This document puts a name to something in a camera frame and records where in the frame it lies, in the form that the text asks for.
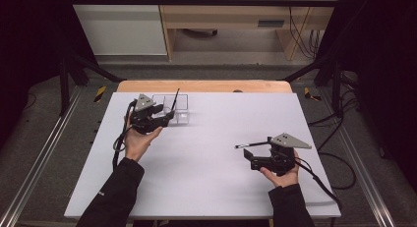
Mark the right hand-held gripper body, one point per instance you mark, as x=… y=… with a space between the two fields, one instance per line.
x=282 y=158

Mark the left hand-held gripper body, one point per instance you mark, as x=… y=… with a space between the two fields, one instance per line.
x=144 y=117

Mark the black makeup brush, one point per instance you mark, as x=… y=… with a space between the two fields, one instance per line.
x=176 y=97
x=250 y=144

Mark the clear acrylic organizer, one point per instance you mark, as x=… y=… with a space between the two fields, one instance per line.
x=182 y=104

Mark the person's right hand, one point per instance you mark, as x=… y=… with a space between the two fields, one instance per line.
x=283 y=179

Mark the person's left hand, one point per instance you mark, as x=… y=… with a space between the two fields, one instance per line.
x=137 y=143

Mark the light wooden table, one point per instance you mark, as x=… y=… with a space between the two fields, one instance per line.
x=196 y=86

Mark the white table cover board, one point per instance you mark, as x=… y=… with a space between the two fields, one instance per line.
x=203 y=161

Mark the yellow black tape marker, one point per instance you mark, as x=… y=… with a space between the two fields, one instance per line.
x=100 y=93
x=308 y=93

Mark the white cabinet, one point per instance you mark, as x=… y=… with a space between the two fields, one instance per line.
x=121 y=30

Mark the black metal stand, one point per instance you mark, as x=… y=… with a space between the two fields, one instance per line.
x=64 y=83
x=336 y=83

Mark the light wooden desk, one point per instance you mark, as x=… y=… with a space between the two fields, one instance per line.
x=223 y=17

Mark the black curtain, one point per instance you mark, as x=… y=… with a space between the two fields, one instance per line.
x=383 y=56
x=29 y=40

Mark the aluminium floor rail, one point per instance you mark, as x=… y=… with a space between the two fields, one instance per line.
x=364 y=174
x=36 y=164

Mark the black metal frame bar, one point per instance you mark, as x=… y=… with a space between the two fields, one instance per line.
x=196 y=1

